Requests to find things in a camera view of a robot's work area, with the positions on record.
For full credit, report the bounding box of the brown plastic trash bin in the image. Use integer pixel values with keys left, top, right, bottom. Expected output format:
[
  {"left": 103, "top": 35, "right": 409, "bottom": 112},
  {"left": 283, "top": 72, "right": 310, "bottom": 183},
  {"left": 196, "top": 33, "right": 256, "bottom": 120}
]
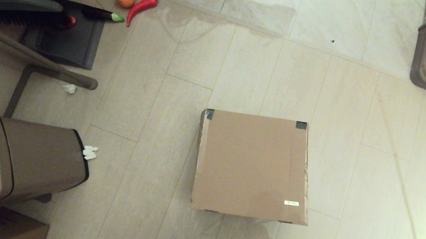
[{"left": 0, "top": 116, "right": 95, "bottom": 228}]

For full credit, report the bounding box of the brown metal furniture frame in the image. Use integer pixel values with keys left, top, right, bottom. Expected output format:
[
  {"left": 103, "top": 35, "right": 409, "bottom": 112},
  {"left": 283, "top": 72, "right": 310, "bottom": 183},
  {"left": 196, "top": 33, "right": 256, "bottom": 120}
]
[{"left": 0, "top": 18, "right": 104, "bottom": 127}]

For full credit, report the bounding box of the black dustpan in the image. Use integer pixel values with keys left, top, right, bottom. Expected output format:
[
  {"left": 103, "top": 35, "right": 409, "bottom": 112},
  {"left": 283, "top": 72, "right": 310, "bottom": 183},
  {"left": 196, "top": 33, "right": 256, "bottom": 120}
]
[{"left": 19, "top": 0, "right": 107, "bottom": 71}]

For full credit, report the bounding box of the brown cardboard shoe box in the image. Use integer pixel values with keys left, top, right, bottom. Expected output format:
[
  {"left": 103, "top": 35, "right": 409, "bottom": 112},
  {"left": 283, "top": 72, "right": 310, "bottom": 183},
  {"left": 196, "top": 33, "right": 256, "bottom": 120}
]
[{"left": 189, "top": 108, "right": 319, "bottom": 226}]

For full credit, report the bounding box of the small red toy fruit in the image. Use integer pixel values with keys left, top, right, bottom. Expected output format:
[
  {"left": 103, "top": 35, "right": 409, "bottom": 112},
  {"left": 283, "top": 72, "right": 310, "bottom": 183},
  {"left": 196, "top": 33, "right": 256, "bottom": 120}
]
[{"left": 62, "top": 15, "right": 77, "bottom": 29}]

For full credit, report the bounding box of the dark toy eggplant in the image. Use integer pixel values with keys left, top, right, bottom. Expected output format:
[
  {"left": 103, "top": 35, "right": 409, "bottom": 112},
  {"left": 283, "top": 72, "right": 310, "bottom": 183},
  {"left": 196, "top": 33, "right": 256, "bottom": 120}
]
[{"left": 80, "top": 6, "right": 126, "bottom": 23}]

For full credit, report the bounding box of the red toy chili pepper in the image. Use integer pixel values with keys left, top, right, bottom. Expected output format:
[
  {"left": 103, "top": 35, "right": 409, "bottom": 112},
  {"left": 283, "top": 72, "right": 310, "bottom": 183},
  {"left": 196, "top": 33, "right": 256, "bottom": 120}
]
[{"left": 126, "top": 0, "right": 160, "bottom": 30}]

